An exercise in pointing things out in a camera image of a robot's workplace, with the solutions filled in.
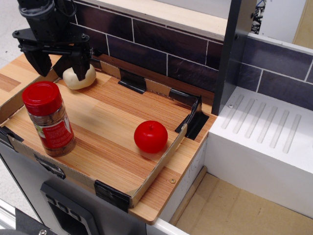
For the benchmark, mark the red lidded basil spice bottle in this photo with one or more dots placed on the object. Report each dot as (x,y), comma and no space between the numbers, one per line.
(47,111)

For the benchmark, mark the cardboard fence with black tape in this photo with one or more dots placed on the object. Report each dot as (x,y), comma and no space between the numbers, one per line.
(104,117)

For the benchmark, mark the white sink drainboard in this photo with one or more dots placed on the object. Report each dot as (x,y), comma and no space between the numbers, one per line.
(264,146)

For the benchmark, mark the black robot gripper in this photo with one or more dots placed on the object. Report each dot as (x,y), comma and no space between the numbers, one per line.
(50,32)

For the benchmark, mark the wooden ledge shelf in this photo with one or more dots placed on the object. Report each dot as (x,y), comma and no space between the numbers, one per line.
(169,15)

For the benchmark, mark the dark grey vertical post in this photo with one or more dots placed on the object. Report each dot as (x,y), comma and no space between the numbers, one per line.
(238,27)

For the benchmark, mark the red toy apple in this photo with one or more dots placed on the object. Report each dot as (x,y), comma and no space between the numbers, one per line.
(150,136)

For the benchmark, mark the black oven control panel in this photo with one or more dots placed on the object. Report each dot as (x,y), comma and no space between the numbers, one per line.
(71,217)

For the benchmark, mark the cream toy garlic bulb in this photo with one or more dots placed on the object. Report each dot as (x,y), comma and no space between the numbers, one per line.
(72,81)

